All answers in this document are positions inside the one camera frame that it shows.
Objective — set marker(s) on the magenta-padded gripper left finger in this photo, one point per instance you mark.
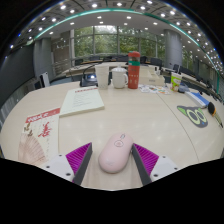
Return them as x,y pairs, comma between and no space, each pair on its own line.
59,166

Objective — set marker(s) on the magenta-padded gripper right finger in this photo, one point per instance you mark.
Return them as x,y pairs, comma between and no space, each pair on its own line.
162,166

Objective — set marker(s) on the pink computer mouse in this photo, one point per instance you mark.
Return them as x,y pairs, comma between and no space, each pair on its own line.
116,153

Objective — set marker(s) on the cat-face mouse pad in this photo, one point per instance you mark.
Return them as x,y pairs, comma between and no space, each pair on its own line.
193,116

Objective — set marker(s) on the red and white magazine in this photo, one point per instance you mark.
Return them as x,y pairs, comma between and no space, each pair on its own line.
38,136

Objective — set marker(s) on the white booklet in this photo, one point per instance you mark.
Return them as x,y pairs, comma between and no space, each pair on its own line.
81,101

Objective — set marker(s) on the blue and white book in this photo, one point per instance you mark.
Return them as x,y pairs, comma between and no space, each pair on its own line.
199,99

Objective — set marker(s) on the colourful sticker sheet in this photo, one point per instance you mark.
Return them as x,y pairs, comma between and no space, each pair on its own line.
153,89

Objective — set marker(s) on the black desk microphone unit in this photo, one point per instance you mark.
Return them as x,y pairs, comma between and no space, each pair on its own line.
88,80
183,89

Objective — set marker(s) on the green-printed takeaway cup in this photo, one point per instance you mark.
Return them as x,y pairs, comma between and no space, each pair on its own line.
176,81

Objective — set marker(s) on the white floor appliance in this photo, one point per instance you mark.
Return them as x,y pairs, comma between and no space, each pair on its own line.
44,80

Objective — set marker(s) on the white compartment box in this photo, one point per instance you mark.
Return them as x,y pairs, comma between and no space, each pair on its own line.
151,78

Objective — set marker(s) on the white lidded mug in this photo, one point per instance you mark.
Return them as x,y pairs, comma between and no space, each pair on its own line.
118,79

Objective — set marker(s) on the red drink bottle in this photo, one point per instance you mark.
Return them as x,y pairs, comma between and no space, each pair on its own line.
134,71

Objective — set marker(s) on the white paper cup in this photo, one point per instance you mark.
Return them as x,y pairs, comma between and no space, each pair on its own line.
102,76

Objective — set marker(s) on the dark office chairs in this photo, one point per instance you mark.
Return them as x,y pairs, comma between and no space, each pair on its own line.
156,61

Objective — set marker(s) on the ceiling lights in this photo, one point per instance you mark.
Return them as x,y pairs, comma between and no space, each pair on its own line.
113,15

